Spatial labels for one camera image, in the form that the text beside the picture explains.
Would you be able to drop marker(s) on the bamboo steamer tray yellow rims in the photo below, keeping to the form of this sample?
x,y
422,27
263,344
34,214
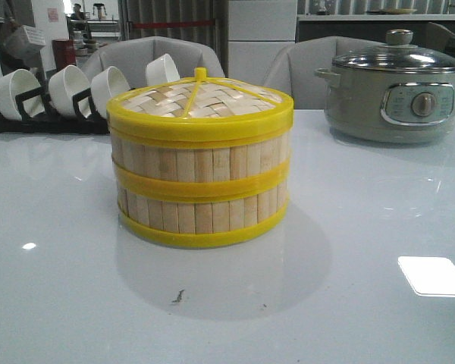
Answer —
x,y
201,173

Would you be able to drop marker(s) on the woven bamboo steamer lid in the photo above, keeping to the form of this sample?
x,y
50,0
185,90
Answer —
x,y
200,112

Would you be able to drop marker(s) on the bamboo steamer base tray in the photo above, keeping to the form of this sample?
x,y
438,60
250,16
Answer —
x,y
202,214

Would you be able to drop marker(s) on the grey armchair right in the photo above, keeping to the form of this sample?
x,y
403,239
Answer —
x,y
293,69

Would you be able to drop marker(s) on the grey armchair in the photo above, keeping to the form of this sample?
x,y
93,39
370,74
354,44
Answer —
x,y
132,56
293,69

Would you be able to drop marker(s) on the white bowl far right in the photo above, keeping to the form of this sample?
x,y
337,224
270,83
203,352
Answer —
x,y
161,70

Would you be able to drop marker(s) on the white bowl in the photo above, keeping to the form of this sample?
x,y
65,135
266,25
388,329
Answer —
x,y
161,70
64,85
106,85
12,84

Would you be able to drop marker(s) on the white cabinet column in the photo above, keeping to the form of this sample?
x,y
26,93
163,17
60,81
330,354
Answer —
x,y
257,31

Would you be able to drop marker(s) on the grey armchair left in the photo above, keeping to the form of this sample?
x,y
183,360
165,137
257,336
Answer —
x,y
132,56

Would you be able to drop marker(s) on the red barrier tape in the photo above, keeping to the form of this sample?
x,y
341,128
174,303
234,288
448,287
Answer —
x,y
169,25

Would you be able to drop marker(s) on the green electric cooking pot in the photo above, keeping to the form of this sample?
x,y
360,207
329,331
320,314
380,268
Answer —
x,y
389,107

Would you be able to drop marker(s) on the black dish rack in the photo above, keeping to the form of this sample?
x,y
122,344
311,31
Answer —
x,y
39,115

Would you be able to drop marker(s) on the dark grey counter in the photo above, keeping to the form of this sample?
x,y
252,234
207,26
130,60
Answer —
x,y
368,26

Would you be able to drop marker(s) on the red bin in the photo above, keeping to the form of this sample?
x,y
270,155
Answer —
x,y
64,53

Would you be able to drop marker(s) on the glass pot lid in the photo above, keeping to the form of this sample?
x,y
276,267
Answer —
x,y
399,55

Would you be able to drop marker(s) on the person in background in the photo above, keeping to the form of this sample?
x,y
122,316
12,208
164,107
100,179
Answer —
x,y
77,13

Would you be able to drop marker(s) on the white bowl far left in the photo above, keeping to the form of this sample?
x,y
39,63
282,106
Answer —
x,y
12,84

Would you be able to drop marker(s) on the person carrying white box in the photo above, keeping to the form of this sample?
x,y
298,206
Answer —
x,y
17,42

